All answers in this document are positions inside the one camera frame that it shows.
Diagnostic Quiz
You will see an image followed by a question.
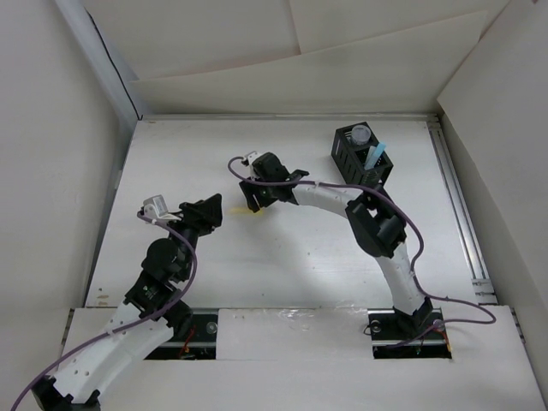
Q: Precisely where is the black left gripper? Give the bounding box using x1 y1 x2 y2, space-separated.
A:
159 194 221 280

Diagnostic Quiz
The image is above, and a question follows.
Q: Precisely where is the yellow highlighter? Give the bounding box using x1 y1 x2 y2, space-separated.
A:
229 207 265 216

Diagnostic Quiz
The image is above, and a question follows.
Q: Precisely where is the black two-slot organizer box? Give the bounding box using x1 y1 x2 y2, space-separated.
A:
331 122 393 188

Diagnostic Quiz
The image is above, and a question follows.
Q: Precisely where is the clear jar of paper clips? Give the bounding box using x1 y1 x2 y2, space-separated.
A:
350 124 372 146

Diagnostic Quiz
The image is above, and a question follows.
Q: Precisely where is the blue highlighter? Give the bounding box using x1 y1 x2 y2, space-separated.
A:
364 143 386 170

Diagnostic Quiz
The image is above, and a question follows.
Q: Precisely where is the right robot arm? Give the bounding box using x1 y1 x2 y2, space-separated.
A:
228 152 432 337

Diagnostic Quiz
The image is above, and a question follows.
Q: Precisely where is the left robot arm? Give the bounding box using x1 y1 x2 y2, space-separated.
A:
30 194 223 410

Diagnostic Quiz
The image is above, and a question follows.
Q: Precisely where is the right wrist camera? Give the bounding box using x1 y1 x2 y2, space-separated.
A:
241 151 262 179

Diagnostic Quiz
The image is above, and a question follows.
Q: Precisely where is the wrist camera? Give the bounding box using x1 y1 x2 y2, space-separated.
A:
137 195 169 220
241 151 262 179

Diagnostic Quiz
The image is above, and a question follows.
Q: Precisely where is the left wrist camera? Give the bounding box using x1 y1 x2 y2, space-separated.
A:
137 195 169 220

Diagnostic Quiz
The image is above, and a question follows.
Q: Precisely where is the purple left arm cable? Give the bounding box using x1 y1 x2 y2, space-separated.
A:
10 211 200 411

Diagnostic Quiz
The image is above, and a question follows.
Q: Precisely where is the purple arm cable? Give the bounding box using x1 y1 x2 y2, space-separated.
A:
10 211 200 411
226 156 497 348

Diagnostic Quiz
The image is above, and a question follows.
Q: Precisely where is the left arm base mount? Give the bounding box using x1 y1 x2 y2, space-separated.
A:
146 308 219 360

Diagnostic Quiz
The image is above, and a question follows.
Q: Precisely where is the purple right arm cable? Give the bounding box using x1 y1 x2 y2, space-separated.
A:
226 156 497 348

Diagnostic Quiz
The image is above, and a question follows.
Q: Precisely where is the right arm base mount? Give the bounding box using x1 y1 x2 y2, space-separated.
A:
363 308 452 360

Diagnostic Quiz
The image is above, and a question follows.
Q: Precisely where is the aluminium rail right edge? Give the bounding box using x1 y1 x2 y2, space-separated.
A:
427 116 498 306

